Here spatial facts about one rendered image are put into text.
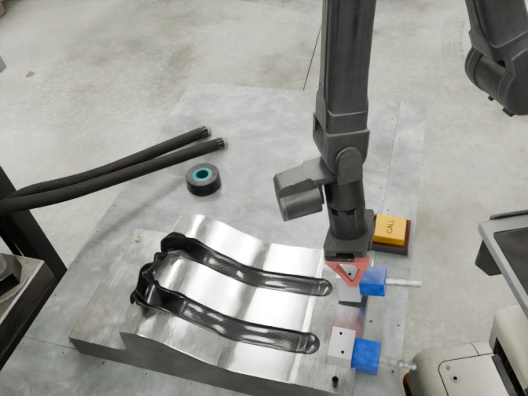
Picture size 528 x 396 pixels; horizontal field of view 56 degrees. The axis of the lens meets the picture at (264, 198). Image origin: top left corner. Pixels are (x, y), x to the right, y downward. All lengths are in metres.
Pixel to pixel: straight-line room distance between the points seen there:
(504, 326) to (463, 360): 0.55
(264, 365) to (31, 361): 0.46
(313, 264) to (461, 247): 1.28
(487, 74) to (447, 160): 1.77
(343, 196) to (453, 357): 0.91
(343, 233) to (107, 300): 0.47
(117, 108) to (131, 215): 1.91
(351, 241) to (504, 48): 0.33
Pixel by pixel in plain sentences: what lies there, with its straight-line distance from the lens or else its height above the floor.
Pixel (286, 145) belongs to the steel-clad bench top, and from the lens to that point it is 1.28.
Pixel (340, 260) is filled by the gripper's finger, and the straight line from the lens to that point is 0.76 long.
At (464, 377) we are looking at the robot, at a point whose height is 0.28.
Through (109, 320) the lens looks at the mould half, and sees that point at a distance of 0.96.
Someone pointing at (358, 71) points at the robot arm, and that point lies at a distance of 0.62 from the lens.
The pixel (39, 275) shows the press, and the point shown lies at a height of 0.77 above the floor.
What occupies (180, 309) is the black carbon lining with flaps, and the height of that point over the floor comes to 0.92.
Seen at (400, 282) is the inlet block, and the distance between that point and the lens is 0.84.
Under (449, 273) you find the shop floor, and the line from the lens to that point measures 2.05.
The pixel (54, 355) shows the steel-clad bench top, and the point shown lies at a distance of 1.04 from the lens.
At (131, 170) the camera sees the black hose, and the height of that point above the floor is 0.89.
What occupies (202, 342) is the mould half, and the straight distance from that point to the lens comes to 0.84.
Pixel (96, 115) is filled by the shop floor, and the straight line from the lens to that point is 3.07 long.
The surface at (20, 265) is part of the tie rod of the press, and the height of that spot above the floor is 0.80.
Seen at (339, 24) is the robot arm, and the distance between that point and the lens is 0.59.
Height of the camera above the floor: 1.62
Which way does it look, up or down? 46 degrees down
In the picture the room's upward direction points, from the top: 8 degrees counter-clockwise
